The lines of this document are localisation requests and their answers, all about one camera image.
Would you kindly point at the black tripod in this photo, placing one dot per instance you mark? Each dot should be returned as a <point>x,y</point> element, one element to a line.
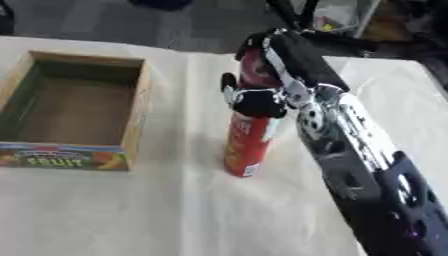
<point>326,30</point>

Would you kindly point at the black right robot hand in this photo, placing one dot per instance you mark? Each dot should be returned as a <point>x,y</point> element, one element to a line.
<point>303,60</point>

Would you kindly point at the tan cardboard box with print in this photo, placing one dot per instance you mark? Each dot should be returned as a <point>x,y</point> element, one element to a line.
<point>76,110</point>

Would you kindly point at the red cylindrical bottle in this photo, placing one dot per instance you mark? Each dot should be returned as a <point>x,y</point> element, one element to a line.
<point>248,140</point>

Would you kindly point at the silver and black right robot arm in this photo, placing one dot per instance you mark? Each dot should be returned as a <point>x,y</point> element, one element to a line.
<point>361,160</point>

